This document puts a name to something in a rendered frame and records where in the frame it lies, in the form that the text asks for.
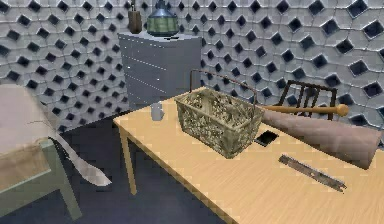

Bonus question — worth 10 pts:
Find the wooden baseball bat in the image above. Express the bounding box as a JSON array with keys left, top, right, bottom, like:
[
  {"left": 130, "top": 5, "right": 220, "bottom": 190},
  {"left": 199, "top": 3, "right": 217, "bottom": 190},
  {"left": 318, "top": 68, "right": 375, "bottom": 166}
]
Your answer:
[{"left": 253, "top": 103, "right": 383, "bottom": 171}]

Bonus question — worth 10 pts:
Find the dark wooden chair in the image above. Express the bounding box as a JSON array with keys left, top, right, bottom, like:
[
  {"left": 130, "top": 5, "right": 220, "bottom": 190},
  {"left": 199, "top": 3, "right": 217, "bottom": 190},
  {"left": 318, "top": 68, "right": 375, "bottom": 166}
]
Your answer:
[{"left": 276, "top": 79, "right": 338, "bottom": 121}]

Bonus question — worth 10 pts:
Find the light wooden table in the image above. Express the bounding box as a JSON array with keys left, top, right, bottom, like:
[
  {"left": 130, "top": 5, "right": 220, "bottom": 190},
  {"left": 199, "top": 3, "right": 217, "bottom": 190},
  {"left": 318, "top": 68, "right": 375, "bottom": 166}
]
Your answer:
[{"left": 112, "top": 86, "right": 384, "bottom": 224}]

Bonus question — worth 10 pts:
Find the grey chest of drawers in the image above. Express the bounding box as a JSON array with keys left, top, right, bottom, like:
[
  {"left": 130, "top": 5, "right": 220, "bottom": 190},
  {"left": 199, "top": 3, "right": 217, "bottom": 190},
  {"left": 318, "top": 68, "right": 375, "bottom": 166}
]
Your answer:
[{"left": 117, "top": 30, "right": 203, "bottom": 111}]

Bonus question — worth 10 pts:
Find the green bed with beige cover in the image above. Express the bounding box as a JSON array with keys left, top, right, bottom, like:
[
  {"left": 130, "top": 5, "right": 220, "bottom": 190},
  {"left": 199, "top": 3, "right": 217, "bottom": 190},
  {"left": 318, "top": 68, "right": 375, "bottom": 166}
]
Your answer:
[{"left": 0, "top": 83, "right": 113, "bottom": 222}]

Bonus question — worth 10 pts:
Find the brown soap bottle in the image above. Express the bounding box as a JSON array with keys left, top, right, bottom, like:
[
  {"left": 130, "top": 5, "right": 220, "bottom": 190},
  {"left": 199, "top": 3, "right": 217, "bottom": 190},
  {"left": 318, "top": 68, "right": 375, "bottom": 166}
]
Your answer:
[{"left": 128, "top": 0, "right": 144, "bottom": 35}]

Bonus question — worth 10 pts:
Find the grey mug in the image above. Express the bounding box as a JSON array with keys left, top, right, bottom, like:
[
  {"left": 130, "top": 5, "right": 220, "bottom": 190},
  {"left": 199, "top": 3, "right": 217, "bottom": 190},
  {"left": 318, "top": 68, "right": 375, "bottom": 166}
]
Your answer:
[{"left": 150, "top": 101, "right": 165, "bottom": 122}]

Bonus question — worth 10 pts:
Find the black phone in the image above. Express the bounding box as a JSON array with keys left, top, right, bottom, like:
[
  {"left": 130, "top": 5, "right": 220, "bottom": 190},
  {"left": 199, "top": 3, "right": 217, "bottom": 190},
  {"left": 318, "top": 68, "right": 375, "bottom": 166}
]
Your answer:
[{"left": 254, "top": 130, "right": 280, "bottom": 148}]

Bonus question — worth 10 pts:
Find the yellow shopping basket brown handle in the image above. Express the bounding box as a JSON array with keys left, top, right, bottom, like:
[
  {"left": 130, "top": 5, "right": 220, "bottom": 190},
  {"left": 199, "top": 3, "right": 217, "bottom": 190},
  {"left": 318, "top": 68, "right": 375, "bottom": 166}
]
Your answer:
[{"left": 174, "top": 68, "right": 266, "bottom": 160}]

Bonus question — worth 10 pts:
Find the grey flat ruler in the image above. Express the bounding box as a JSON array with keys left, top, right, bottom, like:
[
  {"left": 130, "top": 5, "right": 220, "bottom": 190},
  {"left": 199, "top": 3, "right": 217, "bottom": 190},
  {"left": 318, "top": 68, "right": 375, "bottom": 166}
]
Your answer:
[{"left": 278, "top": 153, "right": 348, "bottom": 194}]

